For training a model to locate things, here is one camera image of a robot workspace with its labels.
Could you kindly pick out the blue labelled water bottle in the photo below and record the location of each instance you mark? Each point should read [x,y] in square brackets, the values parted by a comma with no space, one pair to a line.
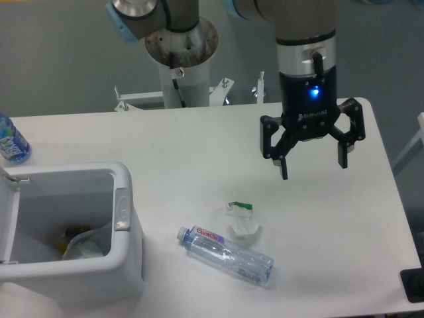
[14,147]

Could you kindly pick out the black object at table edge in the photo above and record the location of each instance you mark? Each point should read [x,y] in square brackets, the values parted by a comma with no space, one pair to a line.
[412,280]

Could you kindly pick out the white plastic trash can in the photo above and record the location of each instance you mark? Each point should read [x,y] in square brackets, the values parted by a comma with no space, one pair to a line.
[39,202]

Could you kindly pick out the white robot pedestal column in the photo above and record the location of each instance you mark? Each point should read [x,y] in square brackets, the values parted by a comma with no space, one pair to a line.
[183,58]

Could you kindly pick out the crumpled trash inside bin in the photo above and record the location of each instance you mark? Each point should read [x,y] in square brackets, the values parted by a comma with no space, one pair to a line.
[83,241]

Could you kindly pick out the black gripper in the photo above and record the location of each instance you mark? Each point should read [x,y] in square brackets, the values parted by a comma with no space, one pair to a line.
[306,102]

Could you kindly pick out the white frame at right edge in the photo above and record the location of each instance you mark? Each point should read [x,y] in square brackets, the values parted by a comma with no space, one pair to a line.
[410,150]

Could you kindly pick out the clear crushed plastic bottle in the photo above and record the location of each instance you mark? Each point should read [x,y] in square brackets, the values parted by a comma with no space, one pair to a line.
[229,255]

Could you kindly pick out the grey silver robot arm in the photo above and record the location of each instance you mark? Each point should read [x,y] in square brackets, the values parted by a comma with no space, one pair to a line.
[305,45]

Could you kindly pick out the white pedestal base frame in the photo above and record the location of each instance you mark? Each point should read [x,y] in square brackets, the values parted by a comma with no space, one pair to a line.
[197,95]

